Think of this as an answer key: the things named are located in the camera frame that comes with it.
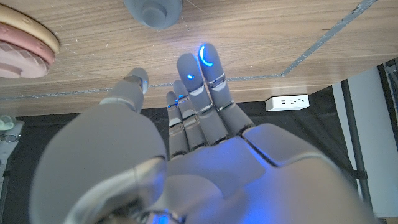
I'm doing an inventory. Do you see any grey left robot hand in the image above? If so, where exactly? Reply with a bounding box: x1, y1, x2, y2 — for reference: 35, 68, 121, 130
29, 42, 377, 224

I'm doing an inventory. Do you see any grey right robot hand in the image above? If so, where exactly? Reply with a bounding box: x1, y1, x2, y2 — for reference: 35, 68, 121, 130
0, 120, 25, 189

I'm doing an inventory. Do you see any green disk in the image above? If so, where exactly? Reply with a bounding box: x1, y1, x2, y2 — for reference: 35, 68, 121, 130
0, 115, 16, 131

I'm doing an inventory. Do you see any dusty pink disk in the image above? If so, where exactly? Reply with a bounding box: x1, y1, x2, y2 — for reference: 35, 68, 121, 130
0, 42, 50, 79

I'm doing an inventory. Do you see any coral red disk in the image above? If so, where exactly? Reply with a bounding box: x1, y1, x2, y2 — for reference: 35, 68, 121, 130
0, 23, 56, 66

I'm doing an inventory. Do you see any small dark grey disk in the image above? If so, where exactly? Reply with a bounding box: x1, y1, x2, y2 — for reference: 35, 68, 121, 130
123, 0, 183, 30

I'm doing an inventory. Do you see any white power strip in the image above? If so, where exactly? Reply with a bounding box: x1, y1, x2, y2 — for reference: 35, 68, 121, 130
265, 95, 310, 112

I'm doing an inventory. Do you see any black backdrop curtain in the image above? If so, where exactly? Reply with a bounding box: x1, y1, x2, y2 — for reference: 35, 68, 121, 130
0, 86, 358, 224

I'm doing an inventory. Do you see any large orange disk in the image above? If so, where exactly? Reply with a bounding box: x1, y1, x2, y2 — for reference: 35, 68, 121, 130
0, 4, 60, 55

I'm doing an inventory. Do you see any black backdrop stand pole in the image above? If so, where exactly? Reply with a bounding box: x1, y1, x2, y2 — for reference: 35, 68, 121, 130
340, 79, 373, 206

